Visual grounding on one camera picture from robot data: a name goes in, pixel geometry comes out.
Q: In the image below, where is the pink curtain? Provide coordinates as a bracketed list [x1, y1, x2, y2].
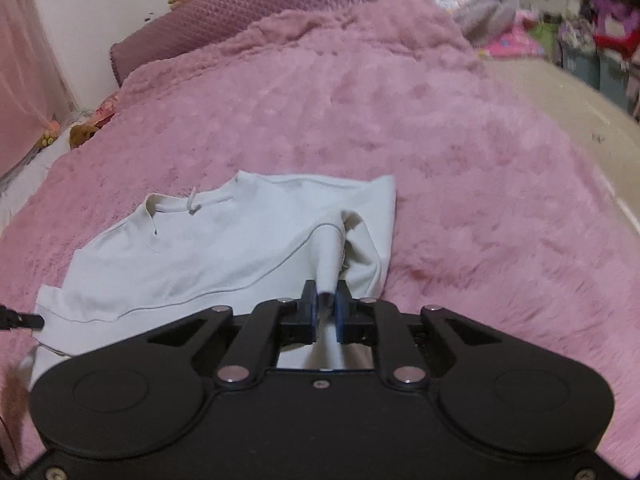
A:
[0, 0, 81, 181]

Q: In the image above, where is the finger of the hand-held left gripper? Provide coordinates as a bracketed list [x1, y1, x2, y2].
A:
[0, 304, 46, 332]

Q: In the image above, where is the pink quilted headboard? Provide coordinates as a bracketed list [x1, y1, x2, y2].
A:
[110, 0, 381, 88]

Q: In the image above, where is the red cloth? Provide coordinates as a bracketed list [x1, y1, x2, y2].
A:
[592, 20, 640, 57]

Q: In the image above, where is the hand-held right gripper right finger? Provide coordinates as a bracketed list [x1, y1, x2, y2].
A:
[335, 279, 502, 392]

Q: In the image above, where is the white printed sweatshirt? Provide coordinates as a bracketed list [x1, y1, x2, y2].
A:
[27, 170, 398, 393]

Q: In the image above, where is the pink printed cloth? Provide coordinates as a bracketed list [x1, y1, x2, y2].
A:
[477, 22, 546, 61]

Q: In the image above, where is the blue-grey storage bin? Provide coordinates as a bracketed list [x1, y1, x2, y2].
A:
[597, 50, 636, 111]
[560, 40, 601, 86]

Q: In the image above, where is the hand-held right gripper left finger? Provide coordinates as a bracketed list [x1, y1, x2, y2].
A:
[145, 279, 319, 391]

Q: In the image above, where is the pink fluffy blanket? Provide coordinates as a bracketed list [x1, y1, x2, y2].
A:
[0, 0, 640, 476]

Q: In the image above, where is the brown fuzzy cloth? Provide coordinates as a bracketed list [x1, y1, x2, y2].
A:
[0, 360, 28, 441]

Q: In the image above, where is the small orange plush toy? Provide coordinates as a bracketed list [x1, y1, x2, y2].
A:
[37, 120, 63, 150]

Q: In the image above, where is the green basket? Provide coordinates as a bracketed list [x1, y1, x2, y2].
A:
[530, 22, 558, 58]

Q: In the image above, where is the white bedsheet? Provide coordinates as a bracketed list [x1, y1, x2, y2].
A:
[0, 125, 71, 231]

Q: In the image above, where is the brown plush toy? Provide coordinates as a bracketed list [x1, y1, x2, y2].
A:
[69, 122, 101, 150]

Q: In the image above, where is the red floral pillow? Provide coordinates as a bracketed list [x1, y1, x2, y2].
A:
[87, 92, 123, 128]

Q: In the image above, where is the grey fluffy blanket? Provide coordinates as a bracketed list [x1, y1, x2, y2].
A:
[452, 0, 516, 43]

